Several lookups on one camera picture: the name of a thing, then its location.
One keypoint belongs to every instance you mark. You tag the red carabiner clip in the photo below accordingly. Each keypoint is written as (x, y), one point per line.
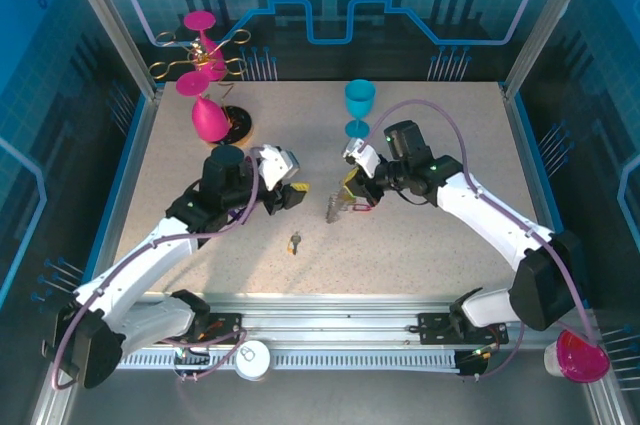
(361, 208)

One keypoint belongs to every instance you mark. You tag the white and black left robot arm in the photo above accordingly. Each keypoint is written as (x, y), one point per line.
(135, 270)

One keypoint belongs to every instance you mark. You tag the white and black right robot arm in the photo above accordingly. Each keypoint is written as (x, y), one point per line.
(490, 220)

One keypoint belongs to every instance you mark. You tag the round dark rack base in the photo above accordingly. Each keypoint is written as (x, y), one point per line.
(241, 127)

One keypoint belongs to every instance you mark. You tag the pink plastic goblet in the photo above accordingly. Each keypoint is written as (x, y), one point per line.
(200, 21)
(209, 120)

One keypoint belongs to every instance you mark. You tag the teal plastic goblet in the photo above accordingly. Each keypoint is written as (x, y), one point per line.
(359, 97)

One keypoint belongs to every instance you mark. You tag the white pull-tab can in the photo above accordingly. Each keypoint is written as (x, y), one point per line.
(252, 359)

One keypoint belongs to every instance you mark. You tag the white paper cup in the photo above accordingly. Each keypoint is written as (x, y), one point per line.
(551, 360)

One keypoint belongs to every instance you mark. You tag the pink bowl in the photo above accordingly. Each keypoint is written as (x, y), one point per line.
(582, 357)

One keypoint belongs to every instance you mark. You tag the aluminium mounting rail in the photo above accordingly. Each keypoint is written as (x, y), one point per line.
(325, 307)

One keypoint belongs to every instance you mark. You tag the aluminium frame post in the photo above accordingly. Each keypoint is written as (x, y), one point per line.
(550, 15)
(105, 15)

